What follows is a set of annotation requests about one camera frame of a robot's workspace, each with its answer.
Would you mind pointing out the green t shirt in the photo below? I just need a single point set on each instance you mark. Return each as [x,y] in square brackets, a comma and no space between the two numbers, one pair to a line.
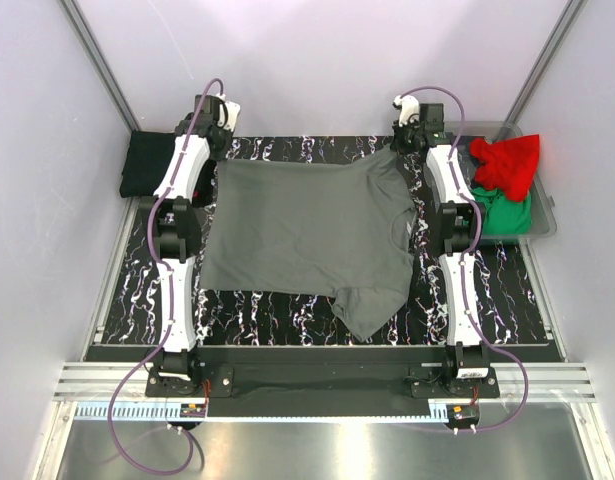
[502,215]

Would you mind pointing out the left aluminium corner post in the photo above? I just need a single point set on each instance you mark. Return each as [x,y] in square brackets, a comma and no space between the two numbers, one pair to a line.
[94,52]

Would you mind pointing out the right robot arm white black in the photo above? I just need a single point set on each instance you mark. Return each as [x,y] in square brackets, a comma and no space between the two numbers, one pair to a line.
[465,367]

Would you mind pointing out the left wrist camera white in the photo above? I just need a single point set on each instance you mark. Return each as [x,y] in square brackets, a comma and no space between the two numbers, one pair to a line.
[229,113]

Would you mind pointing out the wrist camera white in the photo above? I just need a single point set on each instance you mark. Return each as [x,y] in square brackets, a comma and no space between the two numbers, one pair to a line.
[229,113]
[408,107]

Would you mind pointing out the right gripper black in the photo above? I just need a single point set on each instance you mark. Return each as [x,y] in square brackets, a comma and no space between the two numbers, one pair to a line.
[395,142]

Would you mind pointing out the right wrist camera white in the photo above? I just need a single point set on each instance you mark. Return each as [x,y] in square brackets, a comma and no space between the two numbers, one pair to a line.
[408,107]

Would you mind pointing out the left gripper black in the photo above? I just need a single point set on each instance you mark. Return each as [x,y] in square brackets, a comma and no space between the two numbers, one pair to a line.
[221,155]

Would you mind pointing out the white slotted cable duct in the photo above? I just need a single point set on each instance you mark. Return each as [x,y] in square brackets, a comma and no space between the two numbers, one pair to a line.
[434,413]

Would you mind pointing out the clear plastic bin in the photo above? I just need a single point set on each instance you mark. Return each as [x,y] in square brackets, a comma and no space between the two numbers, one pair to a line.
[543,220]

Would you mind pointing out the folded black t shirt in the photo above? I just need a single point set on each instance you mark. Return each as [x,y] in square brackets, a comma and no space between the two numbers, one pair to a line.
[148,157]

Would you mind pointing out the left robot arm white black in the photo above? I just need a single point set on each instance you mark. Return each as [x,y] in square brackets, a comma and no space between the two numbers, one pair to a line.
[174,237]

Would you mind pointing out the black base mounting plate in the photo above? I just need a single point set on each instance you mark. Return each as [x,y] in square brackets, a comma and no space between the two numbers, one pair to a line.
[327,390]

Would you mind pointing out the right aluminium corner post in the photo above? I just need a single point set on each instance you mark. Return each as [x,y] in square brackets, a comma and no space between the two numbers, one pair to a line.
[557,37]

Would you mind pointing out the aluminium corner post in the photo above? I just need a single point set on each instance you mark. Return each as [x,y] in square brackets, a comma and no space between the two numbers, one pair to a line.
[557,37]
[94,52]

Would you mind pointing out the red t shirt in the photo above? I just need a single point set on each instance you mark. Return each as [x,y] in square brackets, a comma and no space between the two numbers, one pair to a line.
[508,165]

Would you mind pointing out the grey t shirt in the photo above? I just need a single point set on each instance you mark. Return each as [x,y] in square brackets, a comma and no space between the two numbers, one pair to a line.
[334,230]

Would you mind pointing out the aluminium frame rail front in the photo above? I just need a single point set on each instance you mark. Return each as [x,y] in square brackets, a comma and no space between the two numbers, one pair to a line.
[547,382]

